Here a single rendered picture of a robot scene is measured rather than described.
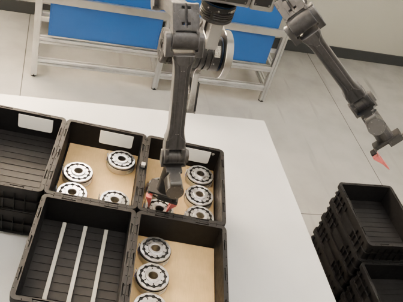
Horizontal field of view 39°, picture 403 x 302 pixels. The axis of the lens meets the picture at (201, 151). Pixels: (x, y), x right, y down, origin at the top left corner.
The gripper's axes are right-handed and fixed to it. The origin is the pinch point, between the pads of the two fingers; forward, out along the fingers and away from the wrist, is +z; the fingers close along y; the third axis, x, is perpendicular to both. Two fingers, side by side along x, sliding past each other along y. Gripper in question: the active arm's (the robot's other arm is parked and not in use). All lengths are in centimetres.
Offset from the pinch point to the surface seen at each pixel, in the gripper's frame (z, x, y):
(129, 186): 4.7, 11.2, -11.5
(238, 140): 15, 73, 31
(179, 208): 3.8, 6.1, 7.9
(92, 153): 5.5, 23.8, -28.1
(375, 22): 39, 341, 156
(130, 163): 2.0, 19.9, -13.4
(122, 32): 46, 196, -44
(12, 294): -4, -50, -33
